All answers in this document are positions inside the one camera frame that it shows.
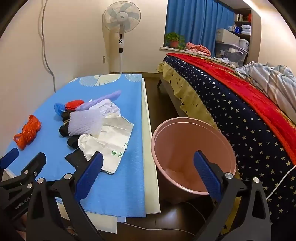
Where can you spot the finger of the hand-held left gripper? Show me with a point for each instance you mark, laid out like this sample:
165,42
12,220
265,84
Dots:
9,157
34,165

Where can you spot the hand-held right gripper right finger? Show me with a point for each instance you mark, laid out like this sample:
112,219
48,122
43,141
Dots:
205,176

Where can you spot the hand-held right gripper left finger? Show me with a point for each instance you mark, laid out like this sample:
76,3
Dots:
90,176

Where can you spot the black plastic bag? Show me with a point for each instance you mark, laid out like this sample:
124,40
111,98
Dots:
76,158
63,130
72,142
65,116

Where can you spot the white paper bag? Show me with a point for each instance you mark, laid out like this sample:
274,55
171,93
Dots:
111,160

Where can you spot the orange plastic bag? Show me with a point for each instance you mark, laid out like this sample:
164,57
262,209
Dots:
29,129

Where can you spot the pink plastic bin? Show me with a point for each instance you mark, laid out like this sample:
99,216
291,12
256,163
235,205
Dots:
185,139

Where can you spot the white foam net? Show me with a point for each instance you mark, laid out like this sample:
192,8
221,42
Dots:
85,122

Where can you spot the white paper sheet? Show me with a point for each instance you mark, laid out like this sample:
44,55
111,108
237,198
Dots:
115,127

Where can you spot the blue patterned mat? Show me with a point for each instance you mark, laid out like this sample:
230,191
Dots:
120,180

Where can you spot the crumpled black plastic bag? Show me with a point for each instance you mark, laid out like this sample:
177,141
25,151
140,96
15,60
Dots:
63,130
65,116
72,142

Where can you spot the blue plastic bag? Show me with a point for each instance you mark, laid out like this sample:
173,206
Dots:
59,107

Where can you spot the bed with star blanket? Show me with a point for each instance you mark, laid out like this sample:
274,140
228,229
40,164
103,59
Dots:
231,111

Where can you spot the white plastic bag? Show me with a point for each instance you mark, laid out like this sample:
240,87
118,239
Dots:
108,106

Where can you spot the red plastic bag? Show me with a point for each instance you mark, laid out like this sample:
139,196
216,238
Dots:
74,104

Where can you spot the purple foam net sleeve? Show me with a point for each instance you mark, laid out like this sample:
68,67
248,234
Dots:
101,99

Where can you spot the red blanket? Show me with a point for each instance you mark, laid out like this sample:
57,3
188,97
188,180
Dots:
254,97

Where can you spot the yellow starry bed sheet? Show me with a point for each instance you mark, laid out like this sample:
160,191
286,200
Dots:
178,83

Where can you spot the striped light blue duvet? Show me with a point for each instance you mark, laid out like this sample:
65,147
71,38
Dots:
272,78

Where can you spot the clear storage bin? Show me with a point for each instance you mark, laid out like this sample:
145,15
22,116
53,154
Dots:
231,54

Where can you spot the pink cloth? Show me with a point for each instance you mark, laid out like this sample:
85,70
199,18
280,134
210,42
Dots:
198,48

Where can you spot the white windowsill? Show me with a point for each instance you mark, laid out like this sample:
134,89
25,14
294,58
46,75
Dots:
166,48

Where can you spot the white plastic container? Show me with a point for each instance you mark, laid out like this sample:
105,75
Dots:
244,44

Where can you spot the potted green plant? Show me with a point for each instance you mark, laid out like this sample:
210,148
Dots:
174,39

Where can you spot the grey cardboard box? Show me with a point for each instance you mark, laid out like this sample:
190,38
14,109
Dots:
226,36

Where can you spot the wooden bookshelf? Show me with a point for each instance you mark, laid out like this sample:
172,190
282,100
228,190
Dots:
242,31

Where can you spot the blue curtain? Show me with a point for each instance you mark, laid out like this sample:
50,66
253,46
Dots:
196,20

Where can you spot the row of books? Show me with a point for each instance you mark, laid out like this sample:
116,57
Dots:
240,17

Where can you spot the white standing fan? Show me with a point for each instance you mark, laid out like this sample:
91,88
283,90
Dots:
121,16

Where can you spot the grey bed frame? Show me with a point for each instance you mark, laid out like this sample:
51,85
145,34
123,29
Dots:
171,95

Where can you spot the white wall outlet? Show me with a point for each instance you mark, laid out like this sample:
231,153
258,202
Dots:
104,59

